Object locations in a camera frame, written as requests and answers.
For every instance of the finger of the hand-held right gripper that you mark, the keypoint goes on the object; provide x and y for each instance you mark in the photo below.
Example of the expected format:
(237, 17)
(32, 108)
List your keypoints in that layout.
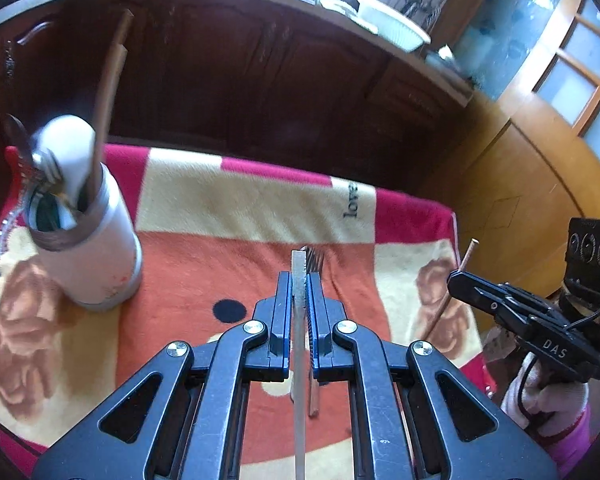
(477, 292)

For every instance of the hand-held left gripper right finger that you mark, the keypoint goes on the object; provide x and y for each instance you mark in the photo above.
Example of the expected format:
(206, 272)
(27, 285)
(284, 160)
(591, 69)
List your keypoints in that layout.
(316, 325)

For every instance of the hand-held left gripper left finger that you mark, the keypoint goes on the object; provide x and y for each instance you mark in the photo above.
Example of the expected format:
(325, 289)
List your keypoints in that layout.
(284, 325)

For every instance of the wooden chopstick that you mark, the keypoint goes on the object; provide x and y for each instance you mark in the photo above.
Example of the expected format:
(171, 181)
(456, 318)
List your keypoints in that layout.
(122, 35)
(111, 90)
(467, 257)

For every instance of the silver metal chopstick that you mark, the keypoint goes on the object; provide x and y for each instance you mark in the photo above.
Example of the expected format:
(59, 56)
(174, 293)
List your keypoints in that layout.
(298, 280)

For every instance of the gold fork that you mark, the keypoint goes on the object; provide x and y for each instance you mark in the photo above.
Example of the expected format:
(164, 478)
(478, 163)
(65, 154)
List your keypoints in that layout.
(316, 260)

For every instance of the white steel utensil holder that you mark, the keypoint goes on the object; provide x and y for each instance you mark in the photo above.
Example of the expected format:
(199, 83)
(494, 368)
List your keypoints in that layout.
(100, 260)

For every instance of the white ceramic spoon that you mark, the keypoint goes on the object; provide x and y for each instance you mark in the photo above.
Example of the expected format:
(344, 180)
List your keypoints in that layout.
(70, 140)

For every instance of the person's right forearm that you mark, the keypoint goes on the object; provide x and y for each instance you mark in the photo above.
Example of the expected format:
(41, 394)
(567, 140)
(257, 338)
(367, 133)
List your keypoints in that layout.
(572, 442)

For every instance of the person's right hand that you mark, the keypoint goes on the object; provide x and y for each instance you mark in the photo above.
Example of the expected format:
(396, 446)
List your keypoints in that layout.
(555, 400)

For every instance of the printed red orange blanket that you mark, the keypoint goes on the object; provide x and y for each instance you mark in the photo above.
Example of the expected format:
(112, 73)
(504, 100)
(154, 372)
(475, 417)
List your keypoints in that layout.
(230, 210)

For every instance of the wooden door with glass panes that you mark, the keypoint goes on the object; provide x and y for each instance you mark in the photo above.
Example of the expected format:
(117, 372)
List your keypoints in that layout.
(520, 170)

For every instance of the metal bowl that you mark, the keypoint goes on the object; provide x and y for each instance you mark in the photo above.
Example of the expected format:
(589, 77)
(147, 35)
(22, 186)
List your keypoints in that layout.
(442, 57)

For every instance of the dark wooden kitchen cabinets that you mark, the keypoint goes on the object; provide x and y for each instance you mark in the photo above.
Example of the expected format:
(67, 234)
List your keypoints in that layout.
(230, 85)

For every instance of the frosted blue glass panel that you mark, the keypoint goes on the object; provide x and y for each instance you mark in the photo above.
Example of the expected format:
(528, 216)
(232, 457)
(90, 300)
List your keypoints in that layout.
(510, 25)

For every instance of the white plastic basin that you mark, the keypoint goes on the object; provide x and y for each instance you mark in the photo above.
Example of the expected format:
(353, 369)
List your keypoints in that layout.
(392, 22)

